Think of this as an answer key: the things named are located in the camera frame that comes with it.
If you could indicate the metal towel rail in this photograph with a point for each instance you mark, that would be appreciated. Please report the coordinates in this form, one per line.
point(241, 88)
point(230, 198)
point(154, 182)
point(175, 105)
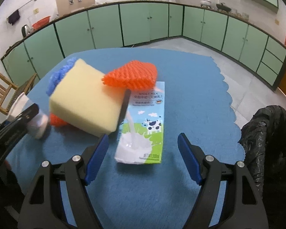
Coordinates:
point(28, 2)

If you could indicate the orange foam fruit net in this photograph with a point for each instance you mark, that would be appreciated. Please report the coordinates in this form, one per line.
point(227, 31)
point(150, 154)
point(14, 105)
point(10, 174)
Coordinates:
point(58, 121)
point(131, 75)

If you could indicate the white tissue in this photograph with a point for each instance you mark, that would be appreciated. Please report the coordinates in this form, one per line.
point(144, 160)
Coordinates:
point(39, 127)

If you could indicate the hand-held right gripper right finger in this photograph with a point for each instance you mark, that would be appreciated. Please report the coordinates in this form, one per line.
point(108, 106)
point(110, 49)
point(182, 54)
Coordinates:
point(189, 158)

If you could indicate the white cooking pot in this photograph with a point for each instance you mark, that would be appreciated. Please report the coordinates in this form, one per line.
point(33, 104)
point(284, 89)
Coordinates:
point(206, 2)

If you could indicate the red plastic basin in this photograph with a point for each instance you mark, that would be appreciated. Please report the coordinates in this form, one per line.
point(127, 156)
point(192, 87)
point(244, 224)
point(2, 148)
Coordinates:
point(41, 22)

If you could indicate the bin with black bag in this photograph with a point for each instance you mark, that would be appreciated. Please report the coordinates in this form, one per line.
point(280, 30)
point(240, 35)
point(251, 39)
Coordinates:
point(269, 128)

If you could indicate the blue scrubber cloth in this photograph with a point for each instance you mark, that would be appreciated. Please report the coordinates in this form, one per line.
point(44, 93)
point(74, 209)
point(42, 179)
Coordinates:
point(57, 78)

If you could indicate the yellow sponge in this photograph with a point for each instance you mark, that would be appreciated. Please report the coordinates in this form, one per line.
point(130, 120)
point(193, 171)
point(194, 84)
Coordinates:
point(85, 100)

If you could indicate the green lower kitchen cabinets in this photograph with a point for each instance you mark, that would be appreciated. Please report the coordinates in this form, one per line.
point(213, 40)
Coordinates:
point(104, 26)

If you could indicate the black wok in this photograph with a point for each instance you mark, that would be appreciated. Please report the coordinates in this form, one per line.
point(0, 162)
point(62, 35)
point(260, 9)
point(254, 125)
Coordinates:
point(222, 7)

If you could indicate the blue table mat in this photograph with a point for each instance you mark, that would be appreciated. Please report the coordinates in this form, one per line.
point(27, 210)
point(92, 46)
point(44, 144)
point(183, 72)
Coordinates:
point(193, 100)

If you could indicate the steel electric kettle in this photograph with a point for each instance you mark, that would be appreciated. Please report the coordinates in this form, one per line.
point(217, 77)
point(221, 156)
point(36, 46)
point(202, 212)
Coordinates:
point(25, 30)

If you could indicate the wooden chair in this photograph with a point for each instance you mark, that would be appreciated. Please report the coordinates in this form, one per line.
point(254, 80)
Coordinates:
point(22, 89)

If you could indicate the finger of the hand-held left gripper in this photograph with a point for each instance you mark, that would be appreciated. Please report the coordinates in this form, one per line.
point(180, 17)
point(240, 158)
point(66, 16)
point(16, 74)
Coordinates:
point(23, 116)

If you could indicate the wall socket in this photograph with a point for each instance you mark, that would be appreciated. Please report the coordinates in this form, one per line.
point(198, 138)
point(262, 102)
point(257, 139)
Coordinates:
point(35, 11)

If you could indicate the dark towel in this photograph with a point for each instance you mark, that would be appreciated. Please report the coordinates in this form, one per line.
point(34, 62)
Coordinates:
point(14, 17)

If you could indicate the cow print milk carton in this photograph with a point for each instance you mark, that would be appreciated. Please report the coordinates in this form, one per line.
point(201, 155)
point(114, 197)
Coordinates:
point(147, 124)

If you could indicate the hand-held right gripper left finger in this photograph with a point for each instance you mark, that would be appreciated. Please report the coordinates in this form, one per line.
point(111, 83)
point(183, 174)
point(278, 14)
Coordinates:
point(96, 159)

